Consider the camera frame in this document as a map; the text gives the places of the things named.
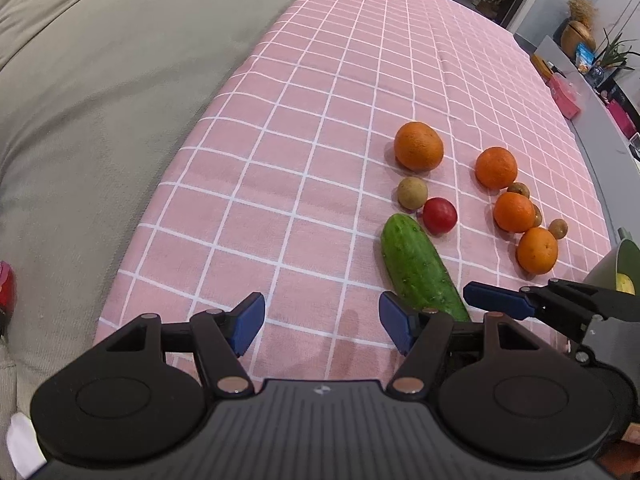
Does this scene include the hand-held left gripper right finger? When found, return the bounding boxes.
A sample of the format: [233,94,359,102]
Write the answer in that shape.
[378,291,551,397]

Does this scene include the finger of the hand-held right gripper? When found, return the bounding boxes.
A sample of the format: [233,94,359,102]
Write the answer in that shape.
[463,279,640,346]

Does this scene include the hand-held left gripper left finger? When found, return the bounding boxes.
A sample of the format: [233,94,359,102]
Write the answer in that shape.
[92,291,266,397]

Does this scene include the small orange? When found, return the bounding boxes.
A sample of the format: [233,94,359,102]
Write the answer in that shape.
[493,192,537,234]
[516,227,559,275]
[474,146,519,190]

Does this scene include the green cucumber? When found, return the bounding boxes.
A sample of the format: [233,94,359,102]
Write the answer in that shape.
[380,213,472,322]

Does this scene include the green bowl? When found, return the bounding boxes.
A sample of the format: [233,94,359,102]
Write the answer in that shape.
[582,227,640,296]

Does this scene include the red tomato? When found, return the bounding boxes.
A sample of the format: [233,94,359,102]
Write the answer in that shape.
[423,197,458,235]

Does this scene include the yellow-brown round fruit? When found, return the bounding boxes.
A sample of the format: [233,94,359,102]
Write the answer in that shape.
[397,176,429,210]

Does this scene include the large orange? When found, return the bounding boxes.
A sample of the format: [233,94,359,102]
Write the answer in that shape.
[393,121,445,171]

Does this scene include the grey low bench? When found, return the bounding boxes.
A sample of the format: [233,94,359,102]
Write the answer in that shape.
[515,35,640,271]

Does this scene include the pink checked tablecloth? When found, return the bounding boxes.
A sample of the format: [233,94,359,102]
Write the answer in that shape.
[92,0,613,381]

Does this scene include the pink box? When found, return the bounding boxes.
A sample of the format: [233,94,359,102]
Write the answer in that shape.
[547,72,582,118]
[606,101,638,138]

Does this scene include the orange box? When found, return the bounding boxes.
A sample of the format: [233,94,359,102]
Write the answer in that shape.
[531,54,555,81]

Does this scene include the red object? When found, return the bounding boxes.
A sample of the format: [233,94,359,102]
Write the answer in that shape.
[0,261,17,336]

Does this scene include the white object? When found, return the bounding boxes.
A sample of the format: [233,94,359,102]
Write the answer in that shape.
[6,412,48,478]

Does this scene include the grey sofa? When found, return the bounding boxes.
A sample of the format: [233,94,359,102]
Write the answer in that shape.
[0,0,346,480]

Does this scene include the green potted plant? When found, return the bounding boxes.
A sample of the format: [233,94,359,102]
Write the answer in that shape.
[592,27,635,73]

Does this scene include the golden vase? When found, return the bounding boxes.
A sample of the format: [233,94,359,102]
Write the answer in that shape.
[560,19,597,56]

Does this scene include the dried flowers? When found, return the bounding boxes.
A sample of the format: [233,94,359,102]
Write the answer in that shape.
[568,0,599,26]

